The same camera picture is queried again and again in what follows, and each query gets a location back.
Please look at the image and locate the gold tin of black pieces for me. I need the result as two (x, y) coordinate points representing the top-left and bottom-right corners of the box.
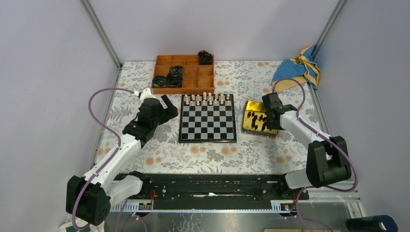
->
(241, 101), (278, 138)

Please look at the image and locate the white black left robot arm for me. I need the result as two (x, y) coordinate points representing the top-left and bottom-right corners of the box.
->
(66, 93), (178, 226)

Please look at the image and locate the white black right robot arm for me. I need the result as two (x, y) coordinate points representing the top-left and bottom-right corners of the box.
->
(262, 93), (352, 199)

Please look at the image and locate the black silver chess board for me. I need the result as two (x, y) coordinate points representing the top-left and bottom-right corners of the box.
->
(178, 93), (237, 143)

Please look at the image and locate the black green coil left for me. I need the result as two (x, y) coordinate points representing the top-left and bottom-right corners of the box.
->
(152, 75), (167, 88)

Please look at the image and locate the black coil middle compartment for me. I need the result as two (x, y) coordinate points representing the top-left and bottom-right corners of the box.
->
(166, 65), (184, 88)

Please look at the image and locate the black coil compartment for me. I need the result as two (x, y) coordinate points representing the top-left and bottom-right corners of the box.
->
(166, 65), (184, 88)
(198, 50), (213, 65)

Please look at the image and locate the floral table mat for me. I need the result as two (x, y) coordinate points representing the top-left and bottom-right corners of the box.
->
(106, 61), (320, 174)

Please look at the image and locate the orange compartment tray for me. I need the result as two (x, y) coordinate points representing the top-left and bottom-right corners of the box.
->
(151, 54), (215, 94)

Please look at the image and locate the blue yellow cloth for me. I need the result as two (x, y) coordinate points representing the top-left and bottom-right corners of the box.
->
(271, 45), (322, 91)

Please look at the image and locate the black coil top compartment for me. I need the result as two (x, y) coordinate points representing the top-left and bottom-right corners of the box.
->
(198, 50), (213, 65)

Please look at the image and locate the green white checkered paper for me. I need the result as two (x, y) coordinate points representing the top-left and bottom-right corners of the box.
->
(58, 221), (105, 232)

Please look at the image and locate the black cylinder bottom right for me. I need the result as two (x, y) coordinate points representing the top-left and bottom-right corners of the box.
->
(346, 215), (398, 232)

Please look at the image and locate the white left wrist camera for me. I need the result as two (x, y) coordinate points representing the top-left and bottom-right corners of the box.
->
(133, 87), (156, 102)

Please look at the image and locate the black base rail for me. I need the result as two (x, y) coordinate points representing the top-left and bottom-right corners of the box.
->
(129, 172), (299, 211)

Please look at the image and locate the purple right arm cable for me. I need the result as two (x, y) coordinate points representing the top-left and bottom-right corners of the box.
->
(271, 78), (359, 232)

